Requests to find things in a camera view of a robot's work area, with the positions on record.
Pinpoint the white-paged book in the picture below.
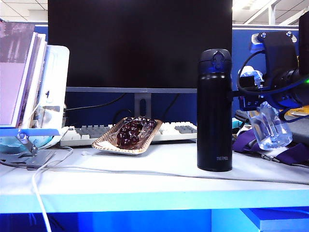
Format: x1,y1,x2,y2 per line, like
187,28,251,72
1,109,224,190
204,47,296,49
18,32,48,129

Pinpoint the yellow paper bag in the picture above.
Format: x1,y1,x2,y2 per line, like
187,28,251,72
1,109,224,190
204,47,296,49
281,105,309,119

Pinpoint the black computer monitor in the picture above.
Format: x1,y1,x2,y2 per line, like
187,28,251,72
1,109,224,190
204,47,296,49
47,0,234,94

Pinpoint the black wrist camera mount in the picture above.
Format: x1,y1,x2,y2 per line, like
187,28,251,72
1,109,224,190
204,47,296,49
251,31,299,85

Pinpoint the woven-rim snack tray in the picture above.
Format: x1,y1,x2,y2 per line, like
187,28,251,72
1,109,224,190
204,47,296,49
92,117,164,157

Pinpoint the purple and white bag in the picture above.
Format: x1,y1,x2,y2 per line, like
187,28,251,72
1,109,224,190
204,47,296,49
232,124,309,167

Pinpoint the grey metal tablet stand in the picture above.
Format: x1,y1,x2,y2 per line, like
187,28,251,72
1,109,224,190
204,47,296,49
0,124,61,171

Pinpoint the dark grey cable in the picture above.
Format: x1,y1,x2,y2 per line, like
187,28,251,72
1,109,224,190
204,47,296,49
0,159,41,172

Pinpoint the grey monitor stand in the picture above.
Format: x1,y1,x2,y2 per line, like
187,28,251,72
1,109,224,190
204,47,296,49
134,93,152,119

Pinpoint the dark robot arm cable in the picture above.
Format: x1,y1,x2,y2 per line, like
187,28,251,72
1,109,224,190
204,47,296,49
237,50,267,95

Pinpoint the white tablet device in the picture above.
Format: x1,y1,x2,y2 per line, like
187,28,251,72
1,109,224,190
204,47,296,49
36,45,70,144

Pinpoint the white and grey keyboard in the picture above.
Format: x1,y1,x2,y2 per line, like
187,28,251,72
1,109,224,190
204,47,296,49
59,121,198,147

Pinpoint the dark grapes bunch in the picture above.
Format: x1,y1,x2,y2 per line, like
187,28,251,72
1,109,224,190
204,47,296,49
115,117,156,148

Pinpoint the teal bowl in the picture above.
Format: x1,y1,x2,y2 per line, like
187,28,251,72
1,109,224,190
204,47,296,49
0,135,54,154

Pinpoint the clear mineral water bottle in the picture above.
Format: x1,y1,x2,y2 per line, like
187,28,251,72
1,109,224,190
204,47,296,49
238,66,294,151

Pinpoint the white cable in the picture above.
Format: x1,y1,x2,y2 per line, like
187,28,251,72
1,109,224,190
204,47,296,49
32,146,90,232
43,142,309,186

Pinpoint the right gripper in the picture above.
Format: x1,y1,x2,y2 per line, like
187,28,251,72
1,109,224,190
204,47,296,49
226,69,303,111

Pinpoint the pink cover book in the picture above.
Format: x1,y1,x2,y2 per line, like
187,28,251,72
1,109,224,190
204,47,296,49
0,21,38,128

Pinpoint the blue box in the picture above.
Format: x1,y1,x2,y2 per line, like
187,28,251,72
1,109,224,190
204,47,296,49
241,207,309,232

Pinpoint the black Thermos flask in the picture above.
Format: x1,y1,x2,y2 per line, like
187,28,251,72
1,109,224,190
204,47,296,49
197,48,234,173

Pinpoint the black monitor cable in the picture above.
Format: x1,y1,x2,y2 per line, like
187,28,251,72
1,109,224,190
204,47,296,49
113,108,133,124
163,93,181,117
64,93,126,112

